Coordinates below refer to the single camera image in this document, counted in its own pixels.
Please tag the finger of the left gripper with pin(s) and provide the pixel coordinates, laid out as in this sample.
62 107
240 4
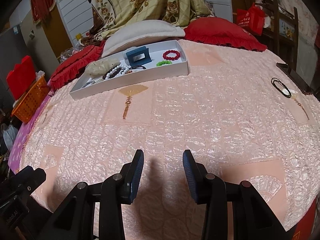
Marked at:
35 180
19 178

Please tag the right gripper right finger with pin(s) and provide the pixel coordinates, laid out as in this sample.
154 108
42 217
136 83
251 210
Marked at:
195 174

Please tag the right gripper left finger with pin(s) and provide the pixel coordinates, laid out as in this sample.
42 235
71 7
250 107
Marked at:
131 173

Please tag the cream dotted organza scrunchie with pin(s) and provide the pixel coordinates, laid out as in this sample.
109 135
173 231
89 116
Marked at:
101 67

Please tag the blue rectangular hair claw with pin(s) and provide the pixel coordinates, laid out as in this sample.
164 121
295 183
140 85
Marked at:
138 56

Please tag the white plastic bag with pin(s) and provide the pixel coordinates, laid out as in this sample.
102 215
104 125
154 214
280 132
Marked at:
9 134

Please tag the orange plastic basket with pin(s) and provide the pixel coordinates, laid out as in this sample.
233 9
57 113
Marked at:
31 100

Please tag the pink textured bedspread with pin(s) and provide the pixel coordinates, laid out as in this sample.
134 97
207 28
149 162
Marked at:
237 112

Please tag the red box in basket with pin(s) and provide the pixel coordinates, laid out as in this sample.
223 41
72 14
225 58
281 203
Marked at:
20 79

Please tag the white shallow cardboard tray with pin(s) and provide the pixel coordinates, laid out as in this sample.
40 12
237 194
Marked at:
168 60

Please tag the red ruffled cushion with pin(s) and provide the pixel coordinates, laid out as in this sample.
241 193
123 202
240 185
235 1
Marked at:
74 66

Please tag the grey refrigerator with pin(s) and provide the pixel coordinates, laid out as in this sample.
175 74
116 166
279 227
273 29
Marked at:
12 50

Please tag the crumpled clear plastic bag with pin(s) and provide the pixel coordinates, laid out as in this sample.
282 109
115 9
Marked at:
69 52

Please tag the dark phone on bed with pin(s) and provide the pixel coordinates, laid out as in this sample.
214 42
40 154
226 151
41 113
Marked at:
299 82

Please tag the white pillow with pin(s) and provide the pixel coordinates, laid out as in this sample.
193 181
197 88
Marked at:
140 33

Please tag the red pillow at right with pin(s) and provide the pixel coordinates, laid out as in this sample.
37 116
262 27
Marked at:
221 32

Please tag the red shopping bag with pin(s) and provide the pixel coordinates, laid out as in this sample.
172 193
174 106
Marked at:
252 20

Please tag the floral beige quilt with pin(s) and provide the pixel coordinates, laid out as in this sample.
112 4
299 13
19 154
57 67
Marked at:
111 15

